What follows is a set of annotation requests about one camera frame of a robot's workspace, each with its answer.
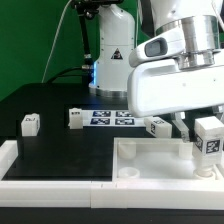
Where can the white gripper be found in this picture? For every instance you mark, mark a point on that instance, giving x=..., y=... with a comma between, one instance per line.
x=156, y=88

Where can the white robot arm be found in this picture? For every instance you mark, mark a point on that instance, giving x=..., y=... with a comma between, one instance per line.
x=181, y=66

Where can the white square tabletop part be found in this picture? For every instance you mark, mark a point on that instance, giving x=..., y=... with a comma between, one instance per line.
x=157, y=159

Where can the white U-shaped fence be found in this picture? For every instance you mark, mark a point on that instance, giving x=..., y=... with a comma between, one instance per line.
x=128, y=193

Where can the white sheet with tags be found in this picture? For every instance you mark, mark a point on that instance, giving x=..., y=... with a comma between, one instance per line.
x=110, y=118

